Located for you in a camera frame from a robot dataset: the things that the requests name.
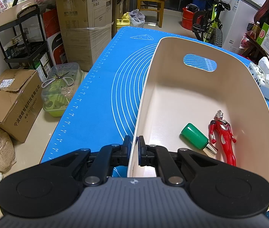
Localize beige plastic storage bin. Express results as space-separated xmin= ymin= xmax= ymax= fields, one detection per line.
xmin=134 ymin=36 xmax=269 ymax=182

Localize green clear plastic container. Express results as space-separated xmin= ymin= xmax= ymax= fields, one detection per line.
xmin=41 ymin=62 xmax=84 ymax=117

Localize white tissue pack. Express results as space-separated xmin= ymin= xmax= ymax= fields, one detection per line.
xmin=248 ymin=57 xmax=269 ymax=100

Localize green white carton box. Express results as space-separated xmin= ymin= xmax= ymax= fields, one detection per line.
xmin=257 ymin=23 xmax=269 ymax=55

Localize green black bicycle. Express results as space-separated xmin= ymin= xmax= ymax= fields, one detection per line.
xmin=192 ymin=0 xmax=231 ymax=47

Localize large lower cardboard box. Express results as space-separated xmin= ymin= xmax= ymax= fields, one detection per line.
xmin=56 ymin=0 xmax=112 ymax=72

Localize clear plastic bag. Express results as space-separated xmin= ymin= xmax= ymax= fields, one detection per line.
xmin=129 ymin=9 xmax=145 ymax=28

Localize blue silicone baking mat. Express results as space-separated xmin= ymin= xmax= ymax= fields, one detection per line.
xmin=40 ymin=26 xmax=269 ymax=221

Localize open cardboard box on floor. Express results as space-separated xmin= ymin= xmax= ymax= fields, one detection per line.
xmin=0 ymin=69 xmax=43 ymax=143

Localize wooden chair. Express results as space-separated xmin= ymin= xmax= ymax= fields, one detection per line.
xmin=137 ymin=0 xmax=166 ymax=28

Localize white chest freezer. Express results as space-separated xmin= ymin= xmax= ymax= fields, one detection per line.
xmin=219 ymin=0 xmax=261 ymax=54

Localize black metal shelf rack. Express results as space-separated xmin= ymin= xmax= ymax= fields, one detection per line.
xmin=0 ymin=4 xmax=53 ymax=70

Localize green bottle silver cap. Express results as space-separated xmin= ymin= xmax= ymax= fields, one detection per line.
xmin=180 ymin=123 xmax=218 ymax=158

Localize white handled scissors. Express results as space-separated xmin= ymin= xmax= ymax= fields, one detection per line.
xmin=42 ymin=71 xmax=74 ymax=89

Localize red Ultraman action figure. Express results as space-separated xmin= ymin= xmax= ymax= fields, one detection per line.
xmin=209 ymin=110 xmax=236 ymax=166

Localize yellow oil jug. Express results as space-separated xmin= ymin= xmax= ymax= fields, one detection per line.
xmin=116 ymin=12 xmax=130 ymax=31

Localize red bucket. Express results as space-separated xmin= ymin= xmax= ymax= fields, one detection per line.
xmin=181 ymin=4 xmax=199 ymax=30

